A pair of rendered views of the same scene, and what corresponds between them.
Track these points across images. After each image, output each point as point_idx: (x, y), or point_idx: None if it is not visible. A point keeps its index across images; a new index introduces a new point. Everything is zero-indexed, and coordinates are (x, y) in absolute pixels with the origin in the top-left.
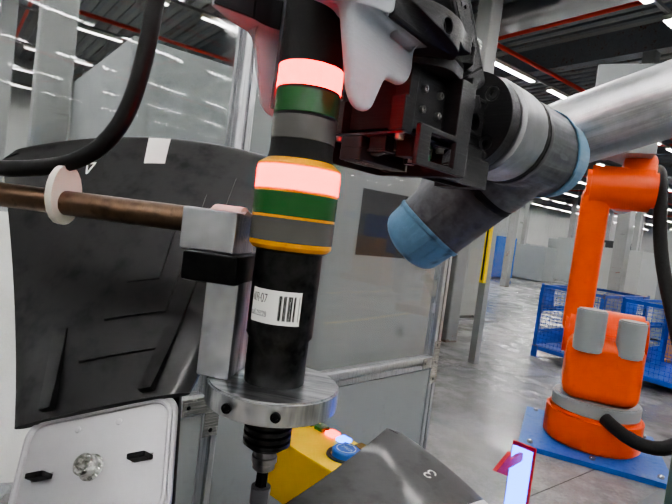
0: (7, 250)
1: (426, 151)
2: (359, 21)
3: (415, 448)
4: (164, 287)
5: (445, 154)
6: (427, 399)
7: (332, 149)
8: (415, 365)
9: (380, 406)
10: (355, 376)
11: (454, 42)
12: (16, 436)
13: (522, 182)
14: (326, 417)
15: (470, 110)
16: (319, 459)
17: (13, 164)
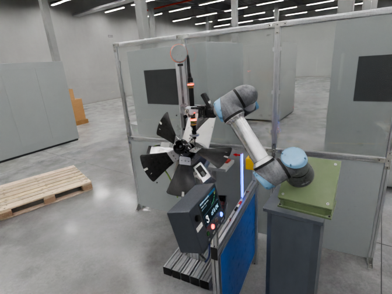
0: (211, 119)
1: (199, 116)
2: (189, 109)
3: (230, 150)
4: (197, 126)
5: (205, 115)
6: (383, 175)
7: (193, 117)
8: (373, 159)
9: (347, 169)
10: (331, 156)
11: (196, 109)
12: (205, 139)
13: None
14: (193, 136)
15: (204, 112)
16: (248, 156)
17: (189, 116)
